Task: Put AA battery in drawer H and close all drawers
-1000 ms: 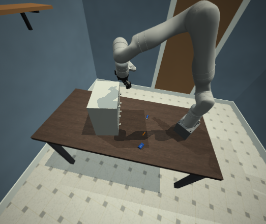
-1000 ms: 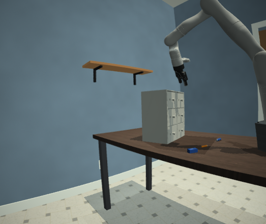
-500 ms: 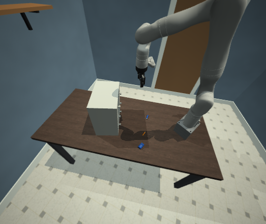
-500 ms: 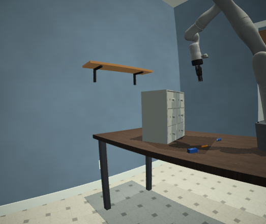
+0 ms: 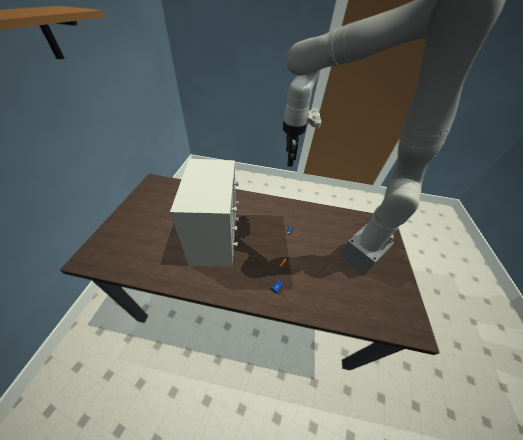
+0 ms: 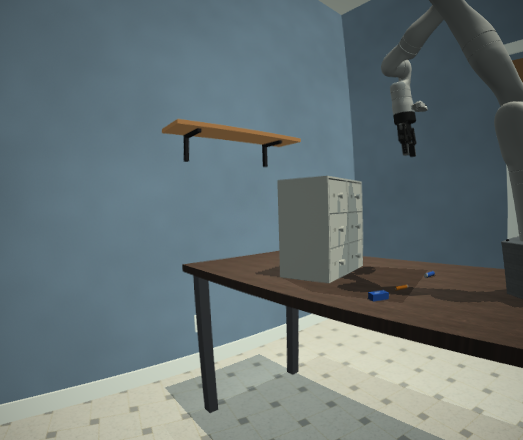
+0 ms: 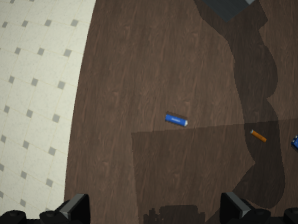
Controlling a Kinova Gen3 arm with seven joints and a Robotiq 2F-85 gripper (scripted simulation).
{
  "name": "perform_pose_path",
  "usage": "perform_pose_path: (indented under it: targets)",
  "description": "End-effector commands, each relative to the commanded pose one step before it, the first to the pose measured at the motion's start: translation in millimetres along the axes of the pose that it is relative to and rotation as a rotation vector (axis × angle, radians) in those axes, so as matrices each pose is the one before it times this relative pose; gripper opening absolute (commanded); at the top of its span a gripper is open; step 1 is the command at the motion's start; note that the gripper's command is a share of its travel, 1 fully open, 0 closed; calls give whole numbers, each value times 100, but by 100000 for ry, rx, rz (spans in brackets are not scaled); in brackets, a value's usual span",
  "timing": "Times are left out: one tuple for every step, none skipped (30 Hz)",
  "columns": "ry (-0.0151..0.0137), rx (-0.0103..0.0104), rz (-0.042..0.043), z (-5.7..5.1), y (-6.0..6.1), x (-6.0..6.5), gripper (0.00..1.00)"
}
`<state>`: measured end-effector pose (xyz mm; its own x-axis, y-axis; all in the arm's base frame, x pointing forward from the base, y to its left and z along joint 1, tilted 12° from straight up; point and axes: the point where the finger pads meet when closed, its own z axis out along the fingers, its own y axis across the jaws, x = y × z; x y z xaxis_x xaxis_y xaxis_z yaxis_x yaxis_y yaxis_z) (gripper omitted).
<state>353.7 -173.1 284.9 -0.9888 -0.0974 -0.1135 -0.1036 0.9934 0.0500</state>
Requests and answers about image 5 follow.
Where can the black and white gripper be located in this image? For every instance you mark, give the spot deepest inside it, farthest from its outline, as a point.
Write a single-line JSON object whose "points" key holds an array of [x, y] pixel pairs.
{"points": [[292, 141]]}

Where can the grey small chest of drawers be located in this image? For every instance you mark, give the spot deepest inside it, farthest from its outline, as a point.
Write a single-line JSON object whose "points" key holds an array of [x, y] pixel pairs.
{"points": [[201, 212]]}

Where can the blue rectangular block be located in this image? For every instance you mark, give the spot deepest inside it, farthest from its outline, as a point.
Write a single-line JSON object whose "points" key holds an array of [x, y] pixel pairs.
{"points": [[278, 285]]}

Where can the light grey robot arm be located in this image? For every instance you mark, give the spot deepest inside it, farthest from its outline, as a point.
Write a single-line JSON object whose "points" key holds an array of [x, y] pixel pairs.
{"points": [[455, 33]]}

